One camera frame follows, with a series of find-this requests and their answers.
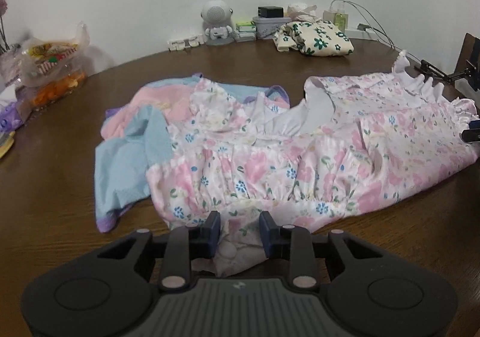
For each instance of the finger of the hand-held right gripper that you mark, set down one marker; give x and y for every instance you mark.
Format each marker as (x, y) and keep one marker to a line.
(474, 134)

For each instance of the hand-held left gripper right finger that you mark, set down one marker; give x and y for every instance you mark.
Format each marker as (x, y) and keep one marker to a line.
(269, 235)

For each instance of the grey tin box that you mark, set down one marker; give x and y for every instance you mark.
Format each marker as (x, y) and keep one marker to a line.
(268, 28)

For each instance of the clear container of oranges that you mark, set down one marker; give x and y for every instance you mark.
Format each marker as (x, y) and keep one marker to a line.
(56, 87)

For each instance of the crumpled white tissue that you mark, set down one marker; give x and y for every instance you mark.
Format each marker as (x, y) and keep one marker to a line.
(300, 11)

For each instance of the white power strip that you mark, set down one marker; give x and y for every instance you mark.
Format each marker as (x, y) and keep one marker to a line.
(362, 34)

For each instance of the blue and purple garment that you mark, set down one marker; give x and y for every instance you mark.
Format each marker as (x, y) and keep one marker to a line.
(120, 172)

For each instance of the clear glass vase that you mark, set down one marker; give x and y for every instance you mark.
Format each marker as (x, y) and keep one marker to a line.
(9, 67)

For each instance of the purple tissue pack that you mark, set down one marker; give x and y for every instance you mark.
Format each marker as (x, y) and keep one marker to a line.
(7, 117)

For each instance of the black charger block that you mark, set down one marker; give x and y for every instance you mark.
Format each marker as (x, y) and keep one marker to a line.
(270, 11)

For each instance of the pink floral dress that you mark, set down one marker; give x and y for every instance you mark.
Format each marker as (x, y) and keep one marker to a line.
(300, 157)

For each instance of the white robot speaker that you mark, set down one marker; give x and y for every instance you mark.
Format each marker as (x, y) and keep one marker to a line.
(215, 16)

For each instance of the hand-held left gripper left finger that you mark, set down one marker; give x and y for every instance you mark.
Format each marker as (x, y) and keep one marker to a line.
(212, 235)

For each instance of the white power adapter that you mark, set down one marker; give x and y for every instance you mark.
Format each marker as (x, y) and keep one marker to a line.
(329, 16)

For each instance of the green liquid bottle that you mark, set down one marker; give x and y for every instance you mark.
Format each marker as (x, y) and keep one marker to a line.
(340, 20)

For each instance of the wooden chair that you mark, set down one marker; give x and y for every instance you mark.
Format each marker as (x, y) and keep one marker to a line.
(467, 52)

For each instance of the clear plastic snack bag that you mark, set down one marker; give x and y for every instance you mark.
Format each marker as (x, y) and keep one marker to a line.
(52, 56)

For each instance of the folded cream green-flower cloth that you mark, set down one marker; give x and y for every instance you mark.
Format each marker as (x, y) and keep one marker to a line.
(318, 39)

